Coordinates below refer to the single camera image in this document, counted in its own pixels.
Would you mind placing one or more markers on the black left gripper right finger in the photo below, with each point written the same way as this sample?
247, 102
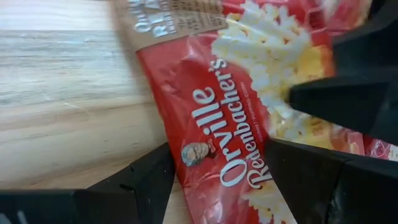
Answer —
326, 186

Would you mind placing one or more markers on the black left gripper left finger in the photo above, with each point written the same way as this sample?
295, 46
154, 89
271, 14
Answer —
130, 196

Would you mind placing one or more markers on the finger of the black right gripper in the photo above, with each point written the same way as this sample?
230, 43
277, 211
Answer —
348, 102
370, 46

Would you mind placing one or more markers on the red Orville popcorn bag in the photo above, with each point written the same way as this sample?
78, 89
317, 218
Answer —
211, 124

